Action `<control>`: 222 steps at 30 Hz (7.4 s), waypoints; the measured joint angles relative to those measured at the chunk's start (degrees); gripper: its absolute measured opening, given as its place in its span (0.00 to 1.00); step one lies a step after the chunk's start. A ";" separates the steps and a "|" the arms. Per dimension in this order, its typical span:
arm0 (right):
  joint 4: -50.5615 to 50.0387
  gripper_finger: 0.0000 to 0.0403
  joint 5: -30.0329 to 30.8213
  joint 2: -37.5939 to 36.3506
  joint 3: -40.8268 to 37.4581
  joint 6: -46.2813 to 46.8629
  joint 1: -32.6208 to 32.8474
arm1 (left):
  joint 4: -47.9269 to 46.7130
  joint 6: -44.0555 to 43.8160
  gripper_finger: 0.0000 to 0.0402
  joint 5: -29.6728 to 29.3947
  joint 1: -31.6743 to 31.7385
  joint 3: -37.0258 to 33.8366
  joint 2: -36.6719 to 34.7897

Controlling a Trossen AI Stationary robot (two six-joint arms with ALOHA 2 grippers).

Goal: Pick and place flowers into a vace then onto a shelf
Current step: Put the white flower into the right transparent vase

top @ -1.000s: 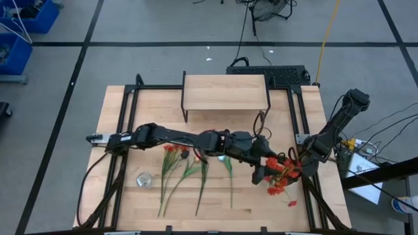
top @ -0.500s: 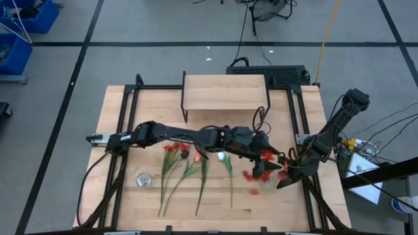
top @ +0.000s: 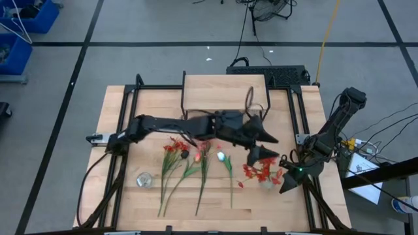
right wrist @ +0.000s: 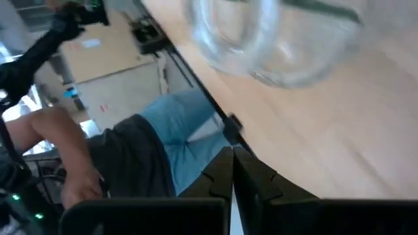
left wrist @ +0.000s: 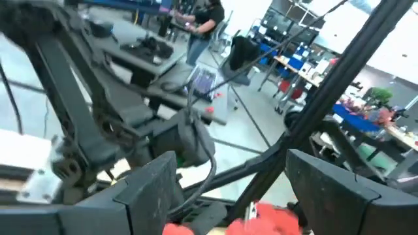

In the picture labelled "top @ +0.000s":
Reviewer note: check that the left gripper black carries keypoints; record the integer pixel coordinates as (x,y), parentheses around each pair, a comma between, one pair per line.
(232,127)

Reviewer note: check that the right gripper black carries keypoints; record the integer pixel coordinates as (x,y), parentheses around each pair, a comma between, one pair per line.
(308,161)

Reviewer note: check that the clear glass vase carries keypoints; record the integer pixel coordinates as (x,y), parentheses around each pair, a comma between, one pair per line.
(144,180)
(267,185)

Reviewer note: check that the dense red flower bunch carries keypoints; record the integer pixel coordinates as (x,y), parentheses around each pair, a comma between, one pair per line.
(261,176)

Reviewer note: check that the white artificial tulip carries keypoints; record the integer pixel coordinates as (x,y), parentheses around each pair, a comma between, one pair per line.
(221,156)

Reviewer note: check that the pink flower spray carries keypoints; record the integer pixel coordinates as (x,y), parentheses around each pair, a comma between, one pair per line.
(204,169)

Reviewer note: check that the pink artificial tulip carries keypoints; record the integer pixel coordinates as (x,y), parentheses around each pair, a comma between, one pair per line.
(191,171)

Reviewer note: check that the black artificial tulip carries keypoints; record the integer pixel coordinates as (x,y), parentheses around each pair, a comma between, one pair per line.
(185,154)

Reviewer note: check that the sparse red flower spray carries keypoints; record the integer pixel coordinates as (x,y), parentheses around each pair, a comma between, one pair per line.
(169,148)

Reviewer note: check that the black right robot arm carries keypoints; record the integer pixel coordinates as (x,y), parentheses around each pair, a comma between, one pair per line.
(336,124)

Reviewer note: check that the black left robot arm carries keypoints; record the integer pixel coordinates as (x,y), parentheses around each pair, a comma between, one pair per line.
(170,125)

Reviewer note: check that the black table clamp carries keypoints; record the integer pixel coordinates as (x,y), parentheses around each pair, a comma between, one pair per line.
(168,229)
(264,230)

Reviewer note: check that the yellow white connector cluster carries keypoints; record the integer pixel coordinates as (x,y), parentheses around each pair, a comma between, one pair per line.
(351,143)

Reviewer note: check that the black perforated box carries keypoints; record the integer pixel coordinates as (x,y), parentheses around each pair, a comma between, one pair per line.
(277,75)

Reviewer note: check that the white paper sheet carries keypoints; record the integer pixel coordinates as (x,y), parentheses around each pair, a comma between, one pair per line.
(362,176)

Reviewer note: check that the black desk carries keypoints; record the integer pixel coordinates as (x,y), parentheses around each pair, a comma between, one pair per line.
(379,173)

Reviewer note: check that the white blue bottle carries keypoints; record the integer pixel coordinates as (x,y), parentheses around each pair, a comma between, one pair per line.
(405,205)

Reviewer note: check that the black floor fan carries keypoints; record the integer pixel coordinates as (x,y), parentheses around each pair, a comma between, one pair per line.
(267,9)

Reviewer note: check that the blue plastic bin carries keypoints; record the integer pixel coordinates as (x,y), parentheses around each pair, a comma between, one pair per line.
(42,19)
(19,55)

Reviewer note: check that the grey dolly platform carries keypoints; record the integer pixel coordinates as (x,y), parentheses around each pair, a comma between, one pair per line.
(13,79)

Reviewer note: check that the black object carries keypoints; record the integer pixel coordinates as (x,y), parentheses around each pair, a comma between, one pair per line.
(4,109)

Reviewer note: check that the wooden shelf black metal frame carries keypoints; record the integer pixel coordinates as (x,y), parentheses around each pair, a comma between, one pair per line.
(212,91)

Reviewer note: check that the black aluminium table frame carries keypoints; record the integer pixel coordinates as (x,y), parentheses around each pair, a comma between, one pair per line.
(153,87)

